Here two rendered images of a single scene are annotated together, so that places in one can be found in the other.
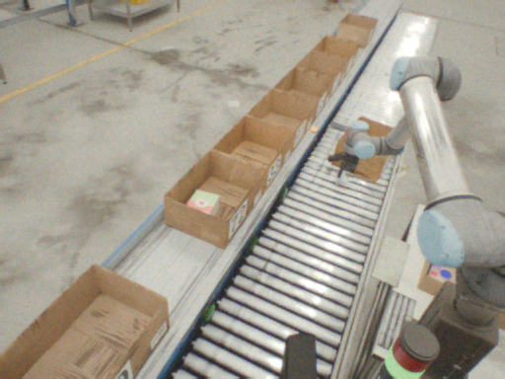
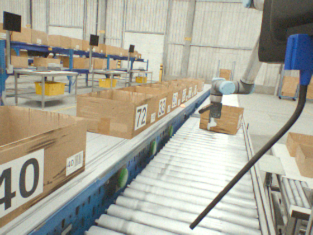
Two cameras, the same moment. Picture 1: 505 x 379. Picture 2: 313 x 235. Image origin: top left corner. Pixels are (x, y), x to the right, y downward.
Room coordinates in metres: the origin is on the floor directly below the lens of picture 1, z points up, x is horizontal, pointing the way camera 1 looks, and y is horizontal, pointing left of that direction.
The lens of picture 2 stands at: (-0.09, 0.09, 1.23)
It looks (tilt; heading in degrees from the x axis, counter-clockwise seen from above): 12 degrees down; 356
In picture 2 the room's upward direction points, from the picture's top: 6 degrees clockwise
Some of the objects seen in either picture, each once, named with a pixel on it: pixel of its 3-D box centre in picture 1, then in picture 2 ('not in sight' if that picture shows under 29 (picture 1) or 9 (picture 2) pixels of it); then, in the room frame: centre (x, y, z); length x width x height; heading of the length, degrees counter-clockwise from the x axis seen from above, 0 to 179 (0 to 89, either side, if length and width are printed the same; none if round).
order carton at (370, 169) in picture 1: (367, 147); (222, 117); (2.06, -0.64, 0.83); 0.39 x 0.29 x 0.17; 153
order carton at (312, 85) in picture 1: (302, 94); (170, 93); (2.39, -0.21, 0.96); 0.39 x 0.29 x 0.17; 161
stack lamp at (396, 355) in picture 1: (409, 354); not in sight; (0.29, -0.24, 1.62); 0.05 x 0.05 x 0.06
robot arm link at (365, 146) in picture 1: (364, 145); (226, 87); (1.62, -0.49, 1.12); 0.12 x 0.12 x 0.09; 7
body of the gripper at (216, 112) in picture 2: (349, 160); (215, 109); (1.73, -0.47, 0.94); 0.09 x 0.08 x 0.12; 71
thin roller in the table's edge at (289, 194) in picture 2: (387, 318); (289, 191); (0.93, -0.60, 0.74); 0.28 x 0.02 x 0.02; 157
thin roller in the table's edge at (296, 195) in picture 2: (394, 321); (295, 193); (0.92, -0.63, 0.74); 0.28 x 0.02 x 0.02; 157
